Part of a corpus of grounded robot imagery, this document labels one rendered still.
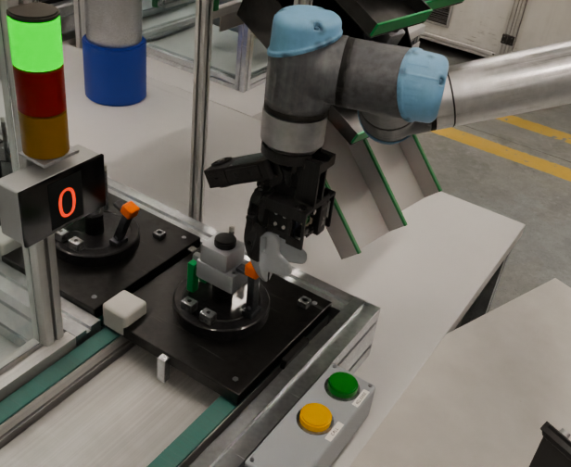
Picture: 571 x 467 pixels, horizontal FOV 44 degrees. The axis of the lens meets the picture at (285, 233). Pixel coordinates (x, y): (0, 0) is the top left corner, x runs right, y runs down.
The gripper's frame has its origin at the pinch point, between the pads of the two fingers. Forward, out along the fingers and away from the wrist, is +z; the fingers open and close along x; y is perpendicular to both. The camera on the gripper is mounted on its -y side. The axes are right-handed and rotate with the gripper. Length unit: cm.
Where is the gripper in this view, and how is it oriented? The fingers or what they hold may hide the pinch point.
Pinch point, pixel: (262, 270)
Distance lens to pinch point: 95.9
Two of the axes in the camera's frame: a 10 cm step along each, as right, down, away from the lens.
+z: -1.0, 8.2, 5.6
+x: 5.5, -4.3, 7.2
